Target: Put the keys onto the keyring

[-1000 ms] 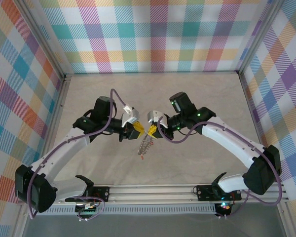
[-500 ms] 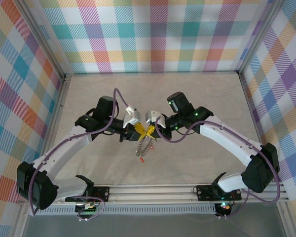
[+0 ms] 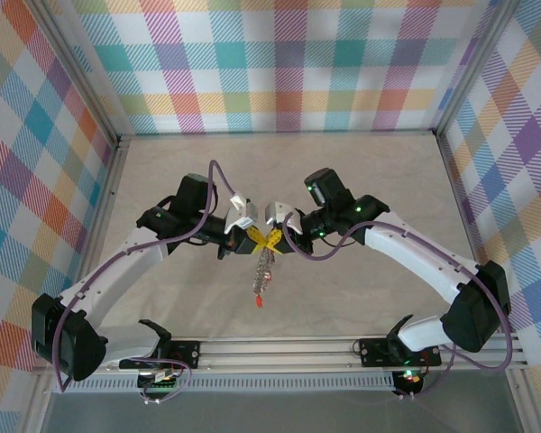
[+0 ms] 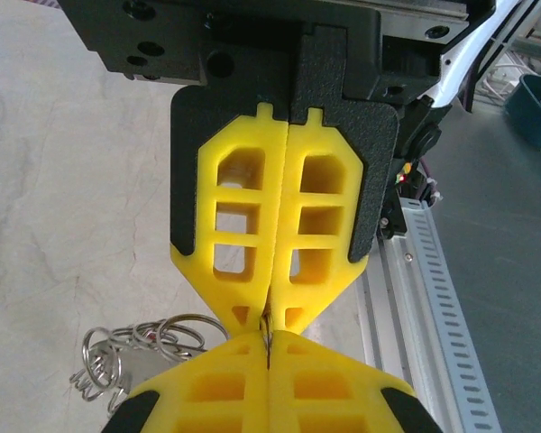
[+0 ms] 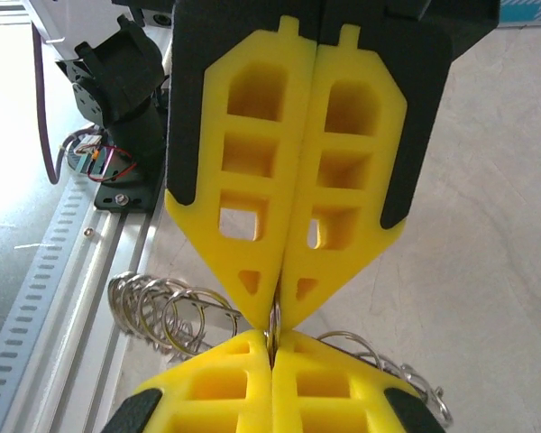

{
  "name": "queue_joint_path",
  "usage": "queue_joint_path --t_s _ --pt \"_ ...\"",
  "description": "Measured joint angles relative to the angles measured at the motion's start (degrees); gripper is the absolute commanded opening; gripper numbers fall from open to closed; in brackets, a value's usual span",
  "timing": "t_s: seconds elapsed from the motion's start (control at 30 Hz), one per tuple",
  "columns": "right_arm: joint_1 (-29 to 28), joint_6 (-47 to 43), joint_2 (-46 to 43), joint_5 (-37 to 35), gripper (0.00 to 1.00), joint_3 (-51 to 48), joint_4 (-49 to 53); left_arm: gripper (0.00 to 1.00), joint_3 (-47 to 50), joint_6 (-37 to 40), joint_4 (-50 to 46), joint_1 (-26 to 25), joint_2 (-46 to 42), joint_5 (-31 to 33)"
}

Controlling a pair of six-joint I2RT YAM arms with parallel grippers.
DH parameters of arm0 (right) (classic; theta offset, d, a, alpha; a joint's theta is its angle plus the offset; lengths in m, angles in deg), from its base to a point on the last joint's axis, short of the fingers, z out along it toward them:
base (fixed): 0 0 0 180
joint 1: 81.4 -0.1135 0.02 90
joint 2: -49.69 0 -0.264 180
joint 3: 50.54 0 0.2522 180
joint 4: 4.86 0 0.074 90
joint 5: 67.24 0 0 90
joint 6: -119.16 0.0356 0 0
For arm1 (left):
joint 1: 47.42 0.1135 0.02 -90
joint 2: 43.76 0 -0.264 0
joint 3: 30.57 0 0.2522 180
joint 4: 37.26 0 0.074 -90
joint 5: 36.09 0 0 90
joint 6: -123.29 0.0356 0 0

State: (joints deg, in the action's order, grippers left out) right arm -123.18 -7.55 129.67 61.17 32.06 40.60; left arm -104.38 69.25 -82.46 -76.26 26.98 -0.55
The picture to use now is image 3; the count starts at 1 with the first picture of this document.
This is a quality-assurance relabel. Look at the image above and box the thin purple wire loop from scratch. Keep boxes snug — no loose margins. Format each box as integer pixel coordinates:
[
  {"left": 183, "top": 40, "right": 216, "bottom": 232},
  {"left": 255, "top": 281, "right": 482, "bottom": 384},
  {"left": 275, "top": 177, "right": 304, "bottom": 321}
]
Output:
[{"left": 137, "top": 359, "right": 194, "bottom": 406}]

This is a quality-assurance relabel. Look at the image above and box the grey metal sheet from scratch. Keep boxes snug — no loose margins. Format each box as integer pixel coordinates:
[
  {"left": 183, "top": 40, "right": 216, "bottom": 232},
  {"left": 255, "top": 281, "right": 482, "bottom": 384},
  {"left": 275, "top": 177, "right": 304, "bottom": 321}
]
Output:
[{"left": 40, "top": 390, "right": 524, "bottom": 433}]

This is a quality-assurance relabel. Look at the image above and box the aluminium side frame rail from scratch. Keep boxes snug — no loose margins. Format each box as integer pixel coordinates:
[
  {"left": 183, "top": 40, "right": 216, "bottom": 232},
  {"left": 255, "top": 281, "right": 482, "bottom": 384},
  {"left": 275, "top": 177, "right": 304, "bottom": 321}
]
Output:
[
  {"left": 22, "top": 134, "right": 130, "bottom": 433},
  {"left": 435, "top": 133, "right": 536, "bottom": 433}
]

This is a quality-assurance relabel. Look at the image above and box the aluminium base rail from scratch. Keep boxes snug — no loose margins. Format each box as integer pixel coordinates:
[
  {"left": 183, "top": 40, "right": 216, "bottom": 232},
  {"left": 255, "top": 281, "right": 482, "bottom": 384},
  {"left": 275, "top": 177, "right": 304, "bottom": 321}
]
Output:
[{"left": 89, "top": 336, "right": 528, "bottom": 375}]

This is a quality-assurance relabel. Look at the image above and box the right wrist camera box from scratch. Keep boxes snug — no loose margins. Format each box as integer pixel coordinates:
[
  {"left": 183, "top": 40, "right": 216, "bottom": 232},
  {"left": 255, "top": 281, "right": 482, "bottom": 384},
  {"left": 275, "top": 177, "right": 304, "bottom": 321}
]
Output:
[{"left": 263, "top": 200, "right": 304, "bottom": 235}]

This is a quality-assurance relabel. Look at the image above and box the grey slotted cable duct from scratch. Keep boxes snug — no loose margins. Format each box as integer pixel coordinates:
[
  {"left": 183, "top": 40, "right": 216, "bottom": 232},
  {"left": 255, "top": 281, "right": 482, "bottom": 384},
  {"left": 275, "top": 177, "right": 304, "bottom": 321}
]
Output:
[{"left": 74, "top": 376, "right": 400, "bottom": 393}]

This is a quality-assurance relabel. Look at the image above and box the aluminium rear frame rail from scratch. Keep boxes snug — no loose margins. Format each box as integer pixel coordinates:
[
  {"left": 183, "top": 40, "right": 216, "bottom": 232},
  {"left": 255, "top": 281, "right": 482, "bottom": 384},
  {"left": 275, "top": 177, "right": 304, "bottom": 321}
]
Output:
[{"left": 116, "top": 129, "right": 441, "bottom": 140}]

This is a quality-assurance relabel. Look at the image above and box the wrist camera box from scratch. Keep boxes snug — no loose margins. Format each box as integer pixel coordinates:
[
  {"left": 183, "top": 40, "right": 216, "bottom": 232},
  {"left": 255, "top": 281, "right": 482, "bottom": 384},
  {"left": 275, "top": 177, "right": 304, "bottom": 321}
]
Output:
[
  {"left": 224, "top": 192, "right": 261, "bottom": 235},
  {"left": 263, "top": 200, "right": 304, "bottom": 235}
]

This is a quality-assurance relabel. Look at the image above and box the aluminium frame post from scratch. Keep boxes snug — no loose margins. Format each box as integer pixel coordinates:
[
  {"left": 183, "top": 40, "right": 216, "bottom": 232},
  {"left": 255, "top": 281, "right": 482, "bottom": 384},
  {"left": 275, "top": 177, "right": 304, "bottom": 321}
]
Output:
[
  {"left": 29, "top": 0, "right": 124, "bottom": 148},
  {"left": 432, "top": 0, "right": 524, "bottom": 136}
]

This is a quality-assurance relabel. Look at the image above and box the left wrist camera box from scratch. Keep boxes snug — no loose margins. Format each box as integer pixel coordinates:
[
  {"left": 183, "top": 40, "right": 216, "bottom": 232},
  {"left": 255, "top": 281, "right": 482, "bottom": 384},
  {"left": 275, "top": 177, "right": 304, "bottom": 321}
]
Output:
[{"left": 224, "top": 192, "right": 261, "bottom": 235}]

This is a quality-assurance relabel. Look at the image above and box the green circuit board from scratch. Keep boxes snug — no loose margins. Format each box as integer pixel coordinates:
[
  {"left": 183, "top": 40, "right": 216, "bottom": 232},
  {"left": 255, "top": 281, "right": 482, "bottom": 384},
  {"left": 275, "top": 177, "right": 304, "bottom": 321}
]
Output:
[{"left": 136, "top": 368, "right": 184, "bottom": 392}]

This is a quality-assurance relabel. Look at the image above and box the controller board with lights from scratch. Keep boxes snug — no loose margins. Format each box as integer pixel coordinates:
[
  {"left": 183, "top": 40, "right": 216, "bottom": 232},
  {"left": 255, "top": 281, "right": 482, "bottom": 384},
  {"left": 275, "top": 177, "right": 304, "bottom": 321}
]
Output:
[{"left": 395, "top": 368, "right": 427, "bottom": 393}]

